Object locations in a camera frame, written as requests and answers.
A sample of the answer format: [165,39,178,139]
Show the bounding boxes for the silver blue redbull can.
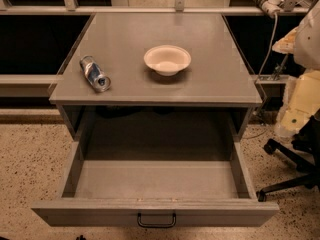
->
[79,56,111,92]

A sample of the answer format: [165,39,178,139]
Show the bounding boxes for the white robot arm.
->
[272,1,320,70]

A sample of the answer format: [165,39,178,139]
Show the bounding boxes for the open grey top drawer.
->
[31,113,280,228]

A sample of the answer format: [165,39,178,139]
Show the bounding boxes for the grey cabinet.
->
[48,12,264,143]

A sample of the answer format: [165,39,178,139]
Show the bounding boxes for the black office chair base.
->
[256,114,320,203]

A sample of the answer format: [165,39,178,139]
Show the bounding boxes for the power strip with plug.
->
[253,0,283,18]

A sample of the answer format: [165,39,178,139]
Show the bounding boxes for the black drawer handle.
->
[137,213,176,229]

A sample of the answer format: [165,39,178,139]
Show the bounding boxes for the metal rail frame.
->
[0,0,320,17]

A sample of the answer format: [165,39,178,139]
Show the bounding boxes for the grey hanging cable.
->
[256,13,279,82]

